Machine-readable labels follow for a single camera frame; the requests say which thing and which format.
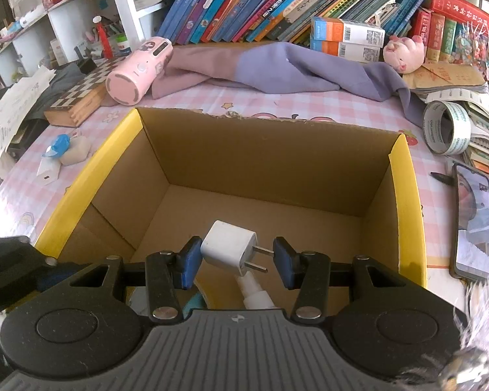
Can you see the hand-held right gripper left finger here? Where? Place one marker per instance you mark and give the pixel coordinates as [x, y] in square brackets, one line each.
[189, 262]

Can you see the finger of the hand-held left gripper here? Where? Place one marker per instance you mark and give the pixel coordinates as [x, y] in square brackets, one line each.
[55, 277]
[12, 269]

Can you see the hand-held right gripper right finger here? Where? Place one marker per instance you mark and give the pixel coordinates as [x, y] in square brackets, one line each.
[284, 262]

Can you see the white charger plug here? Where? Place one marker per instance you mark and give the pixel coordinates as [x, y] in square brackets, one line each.
[228, 248]

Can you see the white dropper bottle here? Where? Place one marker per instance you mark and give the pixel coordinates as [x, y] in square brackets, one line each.
[254, 295]

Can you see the yellow cardboard box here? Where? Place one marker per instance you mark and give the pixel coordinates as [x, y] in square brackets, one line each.
[269, 163]

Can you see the white usb adapter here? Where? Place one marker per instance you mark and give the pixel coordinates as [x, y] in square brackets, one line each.
[49, 173]

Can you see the small blue white wrapper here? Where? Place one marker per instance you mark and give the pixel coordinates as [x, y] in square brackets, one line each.
[57, 145]

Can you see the white paper sheets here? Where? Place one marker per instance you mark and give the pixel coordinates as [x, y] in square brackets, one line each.
[12, 106]

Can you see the wooden chessboard box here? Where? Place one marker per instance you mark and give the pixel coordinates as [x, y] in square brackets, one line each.
[81, 93]

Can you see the dark grey cloth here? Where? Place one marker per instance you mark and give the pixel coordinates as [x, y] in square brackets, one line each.
[57, 85]

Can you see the black smartphone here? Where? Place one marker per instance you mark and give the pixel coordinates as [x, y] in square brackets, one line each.
[472, 228]

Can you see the pink thermos bottle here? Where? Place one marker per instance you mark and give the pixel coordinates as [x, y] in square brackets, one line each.
[134, 73]

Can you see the purple pink cloth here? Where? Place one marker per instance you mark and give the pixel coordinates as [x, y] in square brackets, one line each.
[269, 65]

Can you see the orange white carton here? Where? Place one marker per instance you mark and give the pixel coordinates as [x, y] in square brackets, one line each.
[350, 51]
[338, 30]

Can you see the white green tape roll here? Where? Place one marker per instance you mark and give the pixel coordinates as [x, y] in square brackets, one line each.
[460, 126]

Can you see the white green jar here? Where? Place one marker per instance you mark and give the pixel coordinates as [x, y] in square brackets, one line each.
[123, 45]

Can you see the red glue bottle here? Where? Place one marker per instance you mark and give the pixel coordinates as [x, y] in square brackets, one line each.
[104, 40]

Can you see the pink pig toy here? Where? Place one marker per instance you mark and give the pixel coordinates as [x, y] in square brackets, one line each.
[403, 55]

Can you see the brown paper pad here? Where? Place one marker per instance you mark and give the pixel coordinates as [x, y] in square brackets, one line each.
[448, 75]

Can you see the row of colourful books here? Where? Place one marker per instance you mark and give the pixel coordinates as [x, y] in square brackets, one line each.
[228, 8]

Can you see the white bookshelf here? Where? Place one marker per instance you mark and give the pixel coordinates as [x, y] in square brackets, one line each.
[122, 4]

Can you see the colourful paper crane bunch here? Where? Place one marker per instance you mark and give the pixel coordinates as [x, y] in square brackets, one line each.
[476, 44]

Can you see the thick red book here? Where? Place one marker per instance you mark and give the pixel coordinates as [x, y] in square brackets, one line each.
[460, 10]

